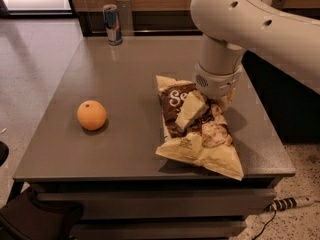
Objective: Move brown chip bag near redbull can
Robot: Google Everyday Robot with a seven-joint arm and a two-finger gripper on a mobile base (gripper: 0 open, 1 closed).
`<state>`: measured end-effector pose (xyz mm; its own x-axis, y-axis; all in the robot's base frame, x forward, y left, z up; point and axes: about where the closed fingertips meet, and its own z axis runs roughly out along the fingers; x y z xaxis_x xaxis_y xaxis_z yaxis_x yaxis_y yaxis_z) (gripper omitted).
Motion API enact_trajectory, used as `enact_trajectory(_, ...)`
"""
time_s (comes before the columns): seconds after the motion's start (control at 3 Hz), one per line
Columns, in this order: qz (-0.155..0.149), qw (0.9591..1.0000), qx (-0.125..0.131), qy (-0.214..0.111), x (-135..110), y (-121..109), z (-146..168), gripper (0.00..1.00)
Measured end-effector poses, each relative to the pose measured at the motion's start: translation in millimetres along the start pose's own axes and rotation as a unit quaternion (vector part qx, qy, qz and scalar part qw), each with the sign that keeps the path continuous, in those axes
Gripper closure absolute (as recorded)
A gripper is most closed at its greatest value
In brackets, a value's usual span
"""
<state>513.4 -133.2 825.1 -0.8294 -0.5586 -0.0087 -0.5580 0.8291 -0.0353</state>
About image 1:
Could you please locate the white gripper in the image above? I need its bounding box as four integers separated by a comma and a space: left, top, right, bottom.
175, 63, 242, 132

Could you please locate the brown yellow chip bag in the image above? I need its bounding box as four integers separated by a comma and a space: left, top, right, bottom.
156, 76, 244, 180

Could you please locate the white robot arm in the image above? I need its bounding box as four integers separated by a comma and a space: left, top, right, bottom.
190, 0, 320, 138

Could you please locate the red bull can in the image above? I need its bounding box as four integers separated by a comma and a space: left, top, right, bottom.
103, 4, 122, 46

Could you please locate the grey table drawer unit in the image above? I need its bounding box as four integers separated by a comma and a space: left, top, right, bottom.
38, 182, 275, 240

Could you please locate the orange fruit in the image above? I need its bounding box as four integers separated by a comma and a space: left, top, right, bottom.
77, 100, 107, 131

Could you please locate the white power strip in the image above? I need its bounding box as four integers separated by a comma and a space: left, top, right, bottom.
264, 196, 314, 212

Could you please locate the black object at left edge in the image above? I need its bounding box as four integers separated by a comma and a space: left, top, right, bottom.
0, 141, 9, 167

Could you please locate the dark chair seat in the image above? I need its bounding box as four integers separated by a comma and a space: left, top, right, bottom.
0, 188, 83, 240

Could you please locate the right metal bracket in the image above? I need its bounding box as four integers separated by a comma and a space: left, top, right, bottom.
271, 0, 287, 10

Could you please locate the metal bracket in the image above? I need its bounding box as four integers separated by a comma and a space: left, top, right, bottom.
271, 0, 287, 10
116, 0, 134, 36

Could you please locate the left metal bracket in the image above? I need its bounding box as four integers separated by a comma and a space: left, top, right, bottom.
116, 0, 134, 36

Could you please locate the black power cable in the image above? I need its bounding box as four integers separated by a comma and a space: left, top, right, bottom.
251, 210, 278, 240

